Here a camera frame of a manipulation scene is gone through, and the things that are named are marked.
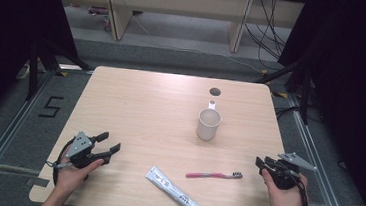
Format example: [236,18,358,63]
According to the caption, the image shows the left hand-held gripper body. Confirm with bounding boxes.
[63,130,102,171]

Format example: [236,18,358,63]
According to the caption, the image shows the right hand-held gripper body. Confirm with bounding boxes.
[265,150,319,193]

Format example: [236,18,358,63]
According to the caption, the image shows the pink toothbrush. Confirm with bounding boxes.
[184,167,244,184]

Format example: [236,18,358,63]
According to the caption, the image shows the white cup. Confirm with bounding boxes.
[195,98,224,143]

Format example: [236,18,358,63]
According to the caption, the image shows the white toothpaste tube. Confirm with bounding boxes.
[142,164,206,206]

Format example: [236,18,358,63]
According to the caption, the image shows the person's right hand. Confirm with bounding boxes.
[258,169,309,206]

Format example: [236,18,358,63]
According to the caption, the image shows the person's left hand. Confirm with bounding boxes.
[54,154,105,199]

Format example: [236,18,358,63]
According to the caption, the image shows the grey tape strip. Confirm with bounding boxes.
[25,176,51,189]

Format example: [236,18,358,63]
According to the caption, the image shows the black metal stand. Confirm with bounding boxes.
[25,34,96,107]
[252,53,315,126]

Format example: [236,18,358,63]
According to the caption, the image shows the white floor object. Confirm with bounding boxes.
[15,61,47,83]

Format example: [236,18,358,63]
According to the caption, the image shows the dark curtain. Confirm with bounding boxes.
[0,0,85,142]
[264,0,366,206]

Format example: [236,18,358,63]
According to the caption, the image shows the small red items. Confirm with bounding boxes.
[86,5,114,32]

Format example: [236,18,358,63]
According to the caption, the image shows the beige wooden shelf unit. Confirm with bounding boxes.
[48,0,306,59]

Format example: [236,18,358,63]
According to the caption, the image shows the left hand-held gripper black cable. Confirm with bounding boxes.
[43,136,75,189]

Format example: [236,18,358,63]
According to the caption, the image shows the aluminium floor rail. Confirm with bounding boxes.
[0,65,57,206]
[275,91,366,206]

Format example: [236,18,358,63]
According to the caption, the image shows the black floor cable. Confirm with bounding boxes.
[273,103,303,123]

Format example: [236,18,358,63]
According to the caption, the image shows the bundle of black cables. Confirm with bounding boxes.
[239,0,292,72]

